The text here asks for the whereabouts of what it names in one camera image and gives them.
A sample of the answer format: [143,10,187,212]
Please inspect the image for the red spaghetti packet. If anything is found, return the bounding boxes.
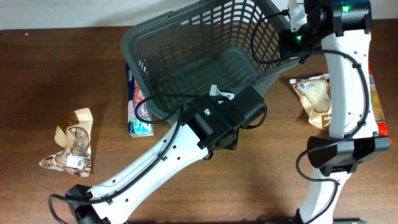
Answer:
[368,66,389,136]

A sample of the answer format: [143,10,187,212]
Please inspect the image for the brown white snack bag left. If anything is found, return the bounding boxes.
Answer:
[39,108,93,177]

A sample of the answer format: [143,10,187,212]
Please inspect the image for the grey plastic shopping basket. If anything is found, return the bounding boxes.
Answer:
[121,0,297,118]

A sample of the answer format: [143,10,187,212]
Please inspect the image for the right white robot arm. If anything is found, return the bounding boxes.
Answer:
[280,0,391,223]

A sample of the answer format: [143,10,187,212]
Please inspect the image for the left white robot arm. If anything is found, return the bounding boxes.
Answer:
[66,87,267,223]

